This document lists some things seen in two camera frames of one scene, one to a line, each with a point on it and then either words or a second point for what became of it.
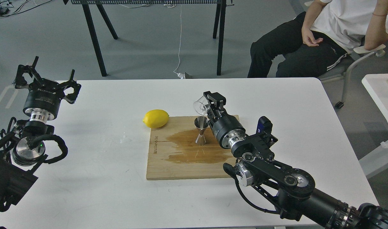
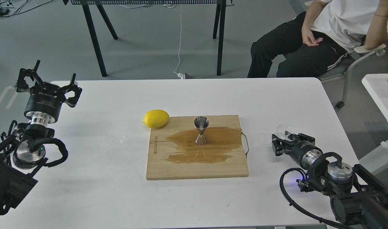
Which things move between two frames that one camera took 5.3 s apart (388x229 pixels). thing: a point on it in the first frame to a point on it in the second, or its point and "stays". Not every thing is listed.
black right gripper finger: x=215 y=100 to x=301 y=137
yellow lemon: x=155 y=118 stays
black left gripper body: x=43 y=100 stays
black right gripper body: x=228 y=129 to x=304 y=153
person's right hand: x=308 y=38 stays
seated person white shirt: x=322 y=38 stays
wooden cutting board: x=173 y=154 stays
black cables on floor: x=0 y=9 stays
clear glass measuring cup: x=200 y=106 to x=280 y=130
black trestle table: x=220 y=11 stays
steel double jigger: x=201 y=122 stays
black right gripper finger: x=211 y=115 to x=280 y=146
